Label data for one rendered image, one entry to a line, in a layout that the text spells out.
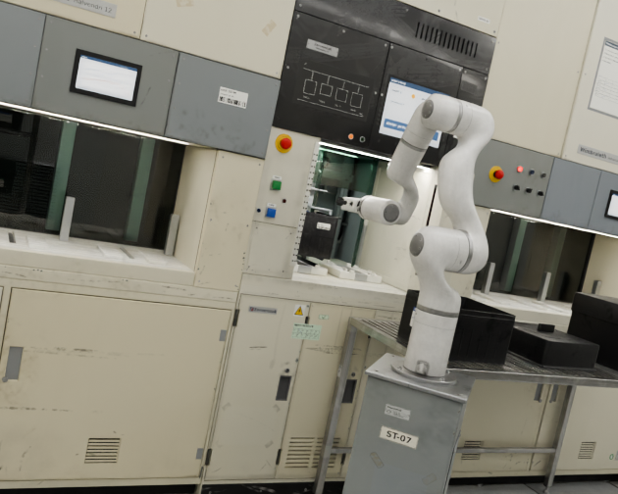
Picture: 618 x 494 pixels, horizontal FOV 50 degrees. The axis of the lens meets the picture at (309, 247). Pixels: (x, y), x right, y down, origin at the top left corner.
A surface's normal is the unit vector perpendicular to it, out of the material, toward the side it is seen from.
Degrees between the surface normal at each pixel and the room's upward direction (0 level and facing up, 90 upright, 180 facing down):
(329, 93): 90
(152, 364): 90
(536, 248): 90
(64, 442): 90
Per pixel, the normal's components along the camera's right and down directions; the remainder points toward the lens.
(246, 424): 0.43, 0.17
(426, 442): -0.33, 0.02
